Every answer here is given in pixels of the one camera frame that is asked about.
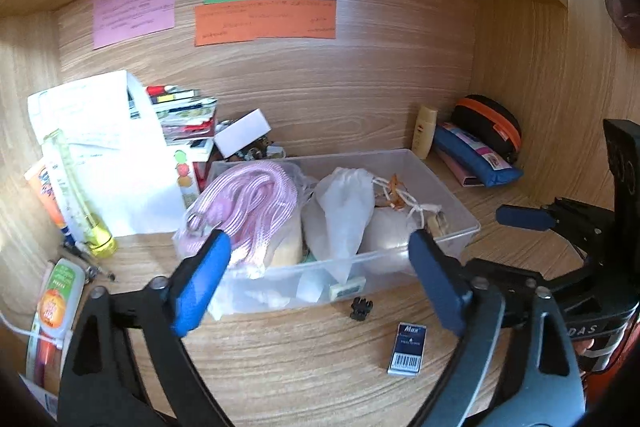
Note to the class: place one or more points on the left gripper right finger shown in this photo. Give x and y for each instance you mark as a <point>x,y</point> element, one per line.
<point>514,364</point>

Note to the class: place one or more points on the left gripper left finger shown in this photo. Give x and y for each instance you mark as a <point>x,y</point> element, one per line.
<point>102,385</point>

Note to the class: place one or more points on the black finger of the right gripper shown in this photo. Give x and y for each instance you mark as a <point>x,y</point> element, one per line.
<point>524,218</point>

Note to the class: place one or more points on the white round puff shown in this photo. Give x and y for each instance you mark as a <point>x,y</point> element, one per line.
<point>388,234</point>

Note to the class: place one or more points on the white cloth drawstring bag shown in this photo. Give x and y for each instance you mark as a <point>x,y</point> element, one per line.
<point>341,207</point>

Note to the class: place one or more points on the orange sleeve forearm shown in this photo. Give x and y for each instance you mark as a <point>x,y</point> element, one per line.
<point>597,383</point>

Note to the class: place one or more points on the person right hand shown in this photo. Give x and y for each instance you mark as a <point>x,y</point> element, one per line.
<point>582,347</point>

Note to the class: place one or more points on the blue fabric pouch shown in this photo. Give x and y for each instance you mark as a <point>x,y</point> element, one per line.
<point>475,156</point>

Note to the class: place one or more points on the pink notebook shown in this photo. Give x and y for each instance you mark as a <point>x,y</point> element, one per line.
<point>463,176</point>

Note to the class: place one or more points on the orange white tube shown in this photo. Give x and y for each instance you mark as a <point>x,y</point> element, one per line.
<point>60,299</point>

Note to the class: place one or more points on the black orange round case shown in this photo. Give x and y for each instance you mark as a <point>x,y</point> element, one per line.
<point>490,123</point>

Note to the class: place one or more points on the black pens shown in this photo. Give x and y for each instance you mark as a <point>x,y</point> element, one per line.
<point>94,267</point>

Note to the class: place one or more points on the small blue staples box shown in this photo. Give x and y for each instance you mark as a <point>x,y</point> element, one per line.
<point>407,354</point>

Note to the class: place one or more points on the cream lotion tube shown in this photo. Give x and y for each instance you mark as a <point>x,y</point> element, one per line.
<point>424,131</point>

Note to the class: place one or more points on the yellow liquid bottle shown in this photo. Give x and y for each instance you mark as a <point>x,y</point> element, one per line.
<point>84,222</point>

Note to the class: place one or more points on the black hair clip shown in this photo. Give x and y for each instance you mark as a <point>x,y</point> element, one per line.
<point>361,308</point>

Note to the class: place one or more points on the clear plastic storage bin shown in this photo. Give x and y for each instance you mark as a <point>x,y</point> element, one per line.
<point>250,201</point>

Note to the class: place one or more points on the fruit print box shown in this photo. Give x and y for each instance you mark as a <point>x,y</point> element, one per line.
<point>192,162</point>

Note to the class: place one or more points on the cream cylinder candle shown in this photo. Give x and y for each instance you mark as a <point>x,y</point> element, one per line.
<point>286,246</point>

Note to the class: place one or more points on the white paper bag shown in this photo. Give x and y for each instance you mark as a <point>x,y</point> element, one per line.
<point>117,150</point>

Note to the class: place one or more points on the stack of books and cards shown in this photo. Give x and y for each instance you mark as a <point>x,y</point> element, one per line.
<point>177,113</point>

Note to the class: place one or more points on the small white cardboard box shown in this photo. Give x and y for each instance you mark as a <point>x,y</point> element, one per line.
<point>241,133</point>

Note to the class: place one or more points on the orange paper note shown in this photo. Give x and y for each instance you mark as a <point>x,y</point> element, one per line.
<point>242,21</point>

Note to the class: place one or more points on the pink sticky note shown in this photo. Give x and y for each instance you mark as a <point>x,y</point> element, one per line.
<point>114,21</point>

